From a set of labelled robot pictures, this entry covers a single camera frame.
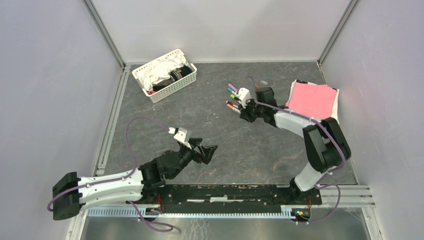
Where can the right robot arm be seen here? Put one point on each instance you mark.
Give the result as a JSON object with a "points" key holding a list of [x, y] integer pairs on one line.
{"points": [[326, 146]]}

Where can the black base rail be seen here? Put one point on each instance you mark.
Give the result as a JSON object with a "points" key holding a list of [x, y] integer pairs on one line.
{"points": [[227, 199]]}

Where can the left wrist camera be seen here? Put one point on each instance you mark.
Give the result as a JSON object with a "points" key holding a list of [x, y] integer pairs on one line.
{"points": [[181, 135]]}

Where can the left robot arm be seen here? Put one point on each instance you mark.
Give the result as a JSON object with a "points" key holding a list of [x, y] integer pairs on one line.
{"points": [[72, 194]]}

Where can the red white marker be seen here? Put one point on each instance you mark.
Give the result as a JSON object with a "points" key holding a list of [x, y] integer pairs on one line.
{"points": [[230, 103]]}

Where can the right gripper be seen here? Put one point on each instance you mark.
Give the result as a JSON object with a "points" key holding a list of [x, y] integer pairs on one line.
{"points": [[244, 114]]}

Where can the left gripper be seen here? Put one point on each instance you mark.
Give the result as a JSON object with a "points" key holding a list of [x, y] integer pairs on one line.
{"points": [[208, 152]]}

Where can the white cloth in basket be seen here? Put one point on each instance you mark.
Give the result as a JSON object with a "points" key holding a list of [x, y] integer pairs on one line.
{"points": [[159, 70]]}

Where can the teal white marker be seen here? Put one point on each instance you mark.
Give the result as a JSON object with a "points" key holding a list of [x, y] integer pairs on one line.
{"points": [[231, 90]]}

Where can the purple pen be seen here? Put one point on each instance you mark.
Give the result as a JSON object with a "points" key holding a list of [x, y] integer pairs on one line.
{"points": [[233, 88]]}

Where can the white cloth under pink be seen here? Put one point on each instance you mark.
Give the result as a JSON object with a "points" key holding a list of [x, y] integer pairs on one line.
{"points": [[336, 106]]}

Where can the white plastic basket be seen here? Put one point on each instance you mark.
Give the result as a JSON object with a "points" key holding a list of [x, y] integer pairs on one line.
{"points": [[167, 87]]}

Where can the white cable duct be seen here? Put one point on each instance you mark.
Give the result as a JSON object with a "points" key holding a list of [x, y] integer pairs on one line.
{"points": [[131, 212]]}

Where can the dark cloth in basket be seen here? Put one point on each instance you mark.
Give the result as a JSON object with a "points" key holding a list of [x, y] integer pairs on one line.
{"points": [[179, 73]]}

